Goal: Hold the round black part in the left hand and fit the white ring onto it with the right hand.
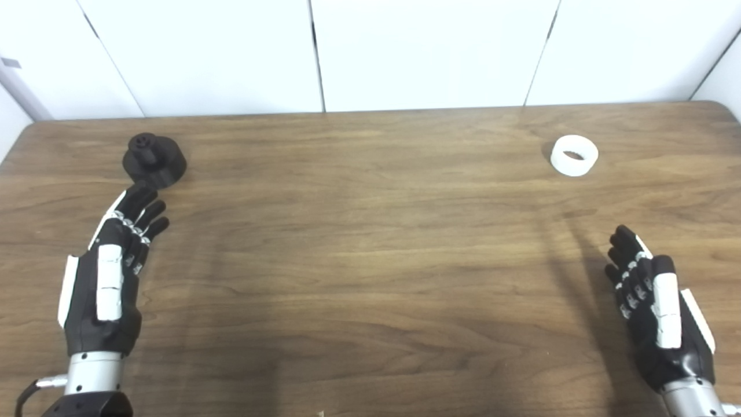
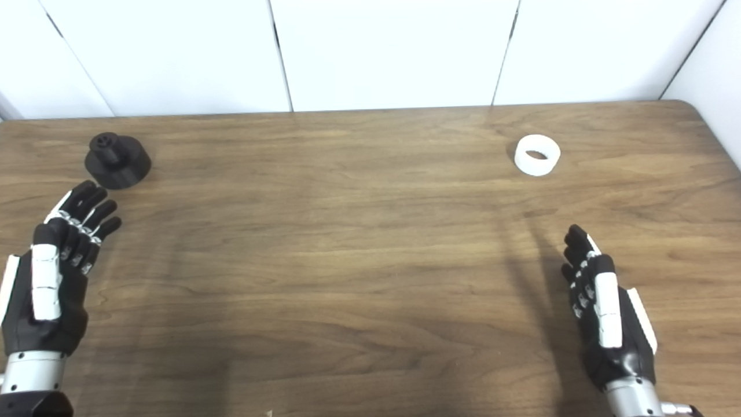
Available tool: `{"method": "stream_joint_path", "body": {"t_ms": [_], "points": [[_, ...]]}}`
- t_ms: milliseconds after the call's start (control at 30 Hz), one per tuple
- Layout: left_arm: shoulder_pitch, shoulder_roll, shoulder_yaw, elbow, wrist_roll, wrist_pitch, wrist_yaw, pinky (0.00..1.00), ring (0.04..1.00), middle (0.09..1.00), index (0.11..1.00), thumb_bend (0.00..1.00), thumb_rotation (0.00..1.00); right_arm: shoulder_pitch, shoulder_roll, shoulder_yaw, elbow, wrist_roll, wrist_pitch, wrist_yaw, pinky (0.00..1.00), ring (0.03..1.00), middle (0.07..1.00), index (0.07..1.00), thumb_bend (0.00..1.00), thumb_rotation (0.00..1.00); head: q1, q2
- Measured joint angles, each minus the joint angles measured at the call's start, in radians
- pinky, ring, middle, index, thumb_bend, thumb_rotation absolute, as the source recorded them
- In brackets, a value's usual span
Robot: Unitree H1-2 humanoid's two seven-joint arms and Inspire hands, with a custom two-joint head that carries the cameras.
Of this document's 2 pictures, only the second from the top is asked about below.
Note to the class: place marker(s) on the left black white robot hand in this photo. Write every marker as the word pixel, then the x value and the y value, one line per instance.
pixel 49 333

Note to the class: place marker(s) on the round black stepped part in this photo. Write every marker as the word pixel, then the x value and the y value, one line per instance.
pixel 118 165

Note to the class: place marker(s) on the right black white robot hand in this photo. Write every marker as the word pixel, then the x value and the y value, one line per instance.
pixel 628 353

